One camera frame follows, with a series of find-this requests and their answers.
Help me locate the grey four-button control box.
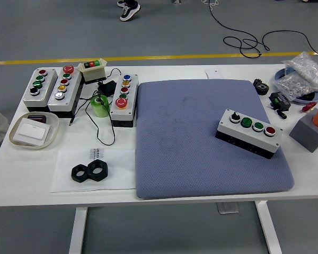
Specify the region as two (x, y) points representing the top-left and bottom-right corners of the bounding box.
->
(22, 67), (58, 113)
(215, 108), (284, 160)

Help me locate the grey five-button control box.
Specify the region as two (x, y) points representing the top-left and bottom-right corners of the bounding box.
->
(47, 65), (83, 119)
(109, 73), (139, 128)

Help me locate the blue-grey padded mat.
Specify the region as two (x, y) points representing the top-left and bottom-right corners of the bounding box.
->
(134, 79), (295, 201)

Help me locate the green film roll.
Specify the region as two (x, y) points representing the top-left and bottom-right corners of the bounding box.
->
(90, 94), (111, 119)

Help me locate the black power adapter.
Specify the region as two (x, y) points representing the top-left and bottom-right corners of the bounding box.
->
(98, 80), (117, 96)

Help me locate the black hex nut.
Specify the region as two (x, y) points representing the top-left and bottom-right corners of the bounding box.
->
(70, 164), (92, 184)
(86, 159), (109, 182)

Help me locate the white shallow tray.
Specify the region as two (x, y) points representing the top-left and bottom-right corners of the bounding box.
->
(8, 112), (60, 151)

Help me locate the black gear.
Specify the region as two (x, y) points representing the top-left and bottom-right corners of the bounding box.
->
(253, 78), (269, 96)

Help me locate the background person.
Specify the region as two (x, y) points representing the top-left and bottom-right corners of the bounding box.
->
(117, 0), (141, 22)

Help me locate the dark red small box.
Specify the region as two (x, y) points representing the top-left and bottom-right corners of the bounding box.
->
(27, 114), (48, 124)

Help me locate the black module with green terminals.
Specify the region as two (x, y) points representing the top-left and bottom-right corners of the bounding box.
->
(268, 91), (292, 112)

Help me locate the white table leg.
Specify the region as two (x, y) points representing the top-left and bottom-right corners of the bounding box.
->
(255, 201), (283, 254)
(68, 207), (89, 254)

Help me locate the clear bag of metal washers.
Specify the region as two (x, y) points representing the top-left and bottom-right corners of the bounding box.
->
(273, 72), (312, 102)

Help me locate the grey block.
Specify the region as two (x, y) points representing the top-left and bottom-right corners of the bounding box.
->
(288, 108), (318, 153)

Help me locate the small red part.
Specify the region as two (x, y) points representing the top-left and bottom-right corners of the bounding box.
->
(301, 102), (316, 113)

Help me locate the clear bag of white parts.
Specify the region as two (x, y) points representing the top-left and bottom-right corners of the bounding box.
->
(281, 51), (318, 90)

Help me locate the cream switch box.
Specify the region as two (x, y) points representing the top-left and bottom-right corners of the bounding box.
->
(77, 58), (108, 85)

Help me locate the thin black adapter cable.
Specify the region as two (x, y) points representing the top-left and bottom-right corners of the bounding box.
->
(68, 67), (122, 146)

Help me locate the grey under-table bracket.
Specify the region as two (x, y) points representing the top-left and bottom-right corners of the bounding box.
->
(217, 202), (240, 214)

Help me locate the black floor cable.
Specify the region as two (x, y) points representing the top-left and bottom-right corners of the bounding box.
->
(208, 0), (318, 59)

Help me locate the white wall switch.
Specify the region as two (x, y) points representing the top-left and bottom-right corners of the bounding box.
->
(14, 117), (51, 146)

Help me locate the white floor cable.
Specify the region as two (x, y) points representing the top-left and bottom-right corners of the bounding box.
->
(201, 0), (220, 11)

